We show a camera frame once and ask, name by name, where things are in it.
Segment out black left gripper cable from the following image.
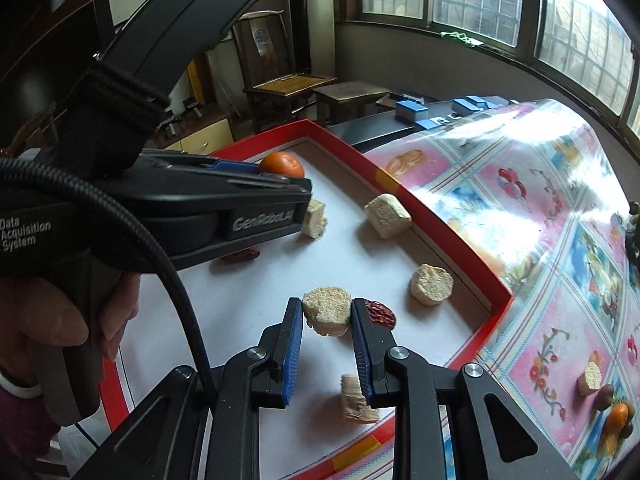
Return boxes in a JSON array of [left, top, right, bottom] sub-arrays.
[[0, 156, 217, 396]]

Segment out wooden cabinet with drawers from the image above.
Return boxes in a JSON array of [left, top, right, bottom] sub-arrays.
[[160, 112, 233, 157]]

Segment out wooden chair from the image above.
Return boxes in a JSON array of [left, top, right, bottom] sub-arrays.
[[232, 12, 340, 133]]

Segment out person's left hand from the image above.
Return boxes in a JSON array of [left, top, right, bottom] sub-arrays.
[[0, 272, 142, 388]]

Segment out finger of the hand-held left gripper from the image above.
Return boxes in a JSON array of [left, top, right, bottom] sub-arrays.
[[144, 151, 262, 175], [147, 170, 314, 211]]

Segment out orange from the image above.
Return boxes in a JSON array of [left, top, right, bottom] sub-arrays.
[[258, 152, 306, 179], [606, 402, 630, 435]]

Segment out red date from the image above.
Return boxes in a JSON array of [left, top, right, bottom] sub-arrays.
[[220, 246, 262, 263], [363, 299, 399, 331]]

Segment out yellow board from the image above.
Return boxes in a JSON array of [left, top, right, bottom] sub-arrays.
[[187, 60, 207, 106]]

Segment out person's left forearm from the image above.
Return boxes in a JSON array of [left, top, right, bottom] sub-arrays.
[[0, 375, 61, 461]]

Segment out red-rimmed white tray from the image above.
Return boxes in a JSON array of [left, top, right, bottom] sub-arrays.
[[110, 119, 516, 480]]

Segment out printed plastic tablecloth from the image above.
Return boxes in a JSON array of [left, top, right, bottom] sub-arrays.
[[367, 99, 640, 480]]

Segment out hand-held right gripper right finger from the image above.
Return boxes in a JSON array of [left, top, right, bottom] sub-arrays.
[[351, 298, 581, 480]]

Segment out group of blue boxes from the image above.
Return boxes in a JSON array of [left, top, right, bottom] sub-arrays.
[[395, 94, 521, 131]]

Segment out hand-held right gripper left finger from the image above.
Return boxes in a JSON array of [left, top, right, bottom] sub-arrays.
[[74, 296, 305, 480]]

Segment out sugarcane piece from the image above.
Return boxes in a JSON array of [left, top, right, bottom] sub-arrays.
[[301, 199, 329, 239], [576, 362, 603, 397], [302, 286, 353, 339], [341, 373, 381, 425], [410, 263, 455, 307], [363, 193, 412, 239]]

